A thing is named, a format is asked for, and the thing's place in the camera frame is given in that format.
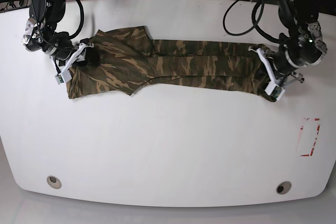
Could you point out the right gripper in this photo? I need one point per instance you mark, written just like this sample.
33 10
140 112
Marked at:
61 52

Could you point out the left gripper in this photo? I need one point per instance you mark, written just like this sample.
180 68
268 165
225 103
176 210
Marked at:
284 62

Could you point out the camouflage T-shirt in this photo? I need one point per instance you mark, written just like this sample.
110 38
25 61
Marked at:
130 60

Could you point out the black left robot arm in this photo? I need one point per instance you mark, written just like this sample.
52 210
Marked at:
305 38

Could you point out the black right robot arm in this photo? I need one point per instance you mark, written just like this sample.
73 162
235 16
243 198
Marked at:
40 32

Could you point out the red tape rectangle marking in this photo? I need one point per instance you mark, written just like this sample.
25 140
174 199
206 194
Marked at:
308 136

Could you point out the right table grommet hole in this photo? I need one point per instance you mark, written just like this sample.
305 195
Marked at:
283 187

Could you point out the table grommet hole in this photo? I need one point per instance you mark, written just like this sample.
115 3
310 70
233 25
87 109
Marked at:
283 187
54 182

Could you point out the left table grommet hole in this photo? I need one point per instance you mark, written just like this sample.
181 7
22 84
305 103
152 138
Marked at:
54 182

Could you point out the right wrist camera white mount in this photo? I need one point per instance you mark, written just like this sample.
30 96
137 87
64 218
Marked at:
78 54

